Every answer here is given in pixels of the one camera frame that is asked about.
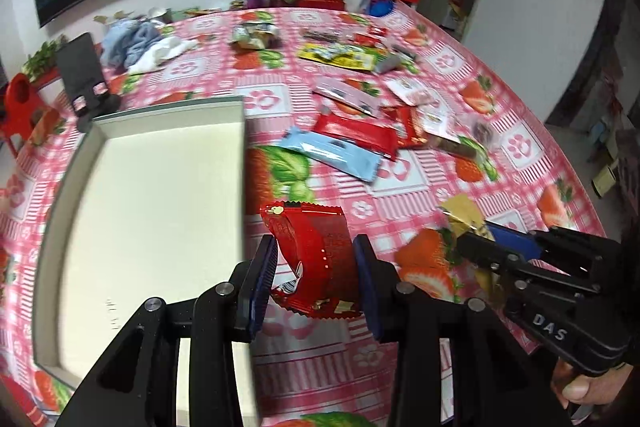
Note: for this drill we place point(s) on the crumpled silver snack bag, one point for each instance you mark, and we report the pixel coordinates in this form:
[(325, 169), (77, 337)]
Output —
[(255, 36)]

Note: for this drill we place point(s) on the clear packet dark snack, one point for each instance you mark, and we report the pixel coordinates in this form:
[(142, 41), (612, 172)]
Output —
[(483, 133)]

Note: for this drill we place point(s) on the red plastic stool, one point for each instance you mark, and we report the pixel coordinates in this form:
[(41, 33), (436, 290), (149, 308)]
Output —
[(24, 112)]

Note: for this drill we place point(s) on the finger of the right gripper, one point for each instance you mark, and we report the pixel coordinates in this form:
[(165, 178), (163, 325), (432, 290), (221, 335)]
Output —
[(483, 252), (522, 243)]

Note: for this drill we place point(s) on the small green plant left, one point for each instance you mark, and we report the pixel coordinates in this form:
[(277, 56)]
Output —
[(44, 59)]

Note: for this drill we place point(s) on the right hand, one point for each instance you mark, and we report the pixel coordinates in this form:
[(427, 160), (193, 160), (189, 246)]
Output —
[(613, 396)]

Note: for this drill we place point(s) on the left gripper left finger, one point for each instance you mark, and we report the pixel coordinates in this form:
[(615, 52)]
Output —
[(254, 282)]

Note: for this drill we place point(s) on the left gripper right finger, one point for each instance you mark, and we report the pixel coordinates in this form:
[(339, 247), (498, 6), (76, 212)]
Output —
[(377, 281)]

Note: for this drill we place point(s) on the crispy cranberry snack packet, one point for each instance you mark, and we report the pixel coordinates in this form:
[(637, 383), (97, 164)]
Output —
[(436, 119)]

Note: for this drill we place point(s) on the pink strawberry tablecloth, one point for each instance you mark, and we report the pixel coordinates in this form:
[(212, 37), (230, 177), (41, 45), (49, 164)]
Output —
[(305, 366)]

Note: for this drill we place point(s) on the white cloth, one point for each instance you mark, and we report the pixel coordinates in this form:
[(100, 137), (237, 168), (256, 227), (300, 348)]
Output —
[(161, 53)]

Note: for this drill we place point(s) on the pink flat snack packet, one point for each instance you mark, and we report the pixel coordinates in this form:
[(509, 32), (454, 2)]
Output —
[(338, 91)]

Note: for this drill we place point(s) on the dark snack packet far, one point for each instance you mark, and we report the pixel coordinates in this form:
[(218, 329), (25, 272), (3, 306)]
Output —
[(320, 35)]

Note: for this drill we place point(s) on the brown chocolate bar wrapper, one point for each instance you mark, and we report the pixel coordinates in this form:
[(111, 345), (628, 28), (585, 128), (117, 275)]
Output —
[(450, 147)]

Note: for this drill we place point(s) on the black phone stand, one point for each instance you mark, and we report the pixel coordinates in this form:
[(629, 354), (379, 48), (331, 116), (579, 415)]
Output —
[(84, 84)]

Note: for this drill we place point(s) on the gold snack packet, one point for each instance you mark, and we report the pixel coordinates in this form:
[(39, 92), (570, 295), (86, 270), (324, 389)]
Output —
[(463, 216)]

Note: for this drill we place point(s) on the long red snack bar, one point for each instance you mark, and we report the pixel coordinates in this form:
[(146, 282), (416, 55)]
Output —
[(374, 137)]

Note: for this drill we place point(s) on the yellow green snack bag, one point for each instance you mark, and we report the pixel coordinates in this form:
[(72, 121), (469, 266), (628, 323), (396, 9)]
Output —
[(341, 55)]

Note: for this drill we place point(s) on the blue cloth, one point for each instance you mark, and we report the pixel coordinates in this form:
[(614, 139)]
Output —
[(126, 41)]

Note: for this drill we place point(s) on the white shallow box tray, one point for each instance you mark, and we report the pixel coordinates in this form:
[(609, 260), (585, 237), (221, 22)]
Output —
[(135, 301)]

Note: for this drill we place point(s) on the light blue snack bar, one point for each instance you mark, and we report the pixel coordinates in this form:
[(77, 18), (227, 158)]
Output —
[(339, 154)]

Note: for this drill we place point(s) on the small red snack packet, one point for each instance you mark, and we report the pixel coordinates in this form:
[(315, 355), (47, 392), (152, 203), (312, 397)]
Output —
[(405, 120)]

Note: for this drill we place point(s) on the grey silver snack stick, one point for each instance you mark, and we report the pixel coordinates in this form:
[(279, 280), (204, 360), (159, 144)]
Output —
[(387, 63)]

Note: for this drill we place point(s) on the small red candy packet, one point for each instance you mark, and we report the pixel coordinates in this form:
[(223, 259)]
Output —
[(377, 31)]

